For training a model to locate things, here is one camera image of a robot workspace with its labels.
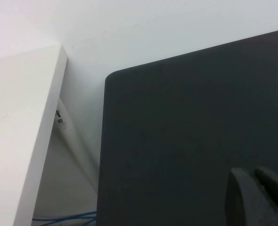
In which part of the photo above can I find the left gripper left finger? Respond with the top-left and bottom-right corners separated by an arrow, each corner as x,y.
225,167 -> 278,226

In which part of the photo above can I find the blue cable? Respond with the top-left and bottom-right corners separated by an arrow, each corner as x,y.
32,210 -> 98,224

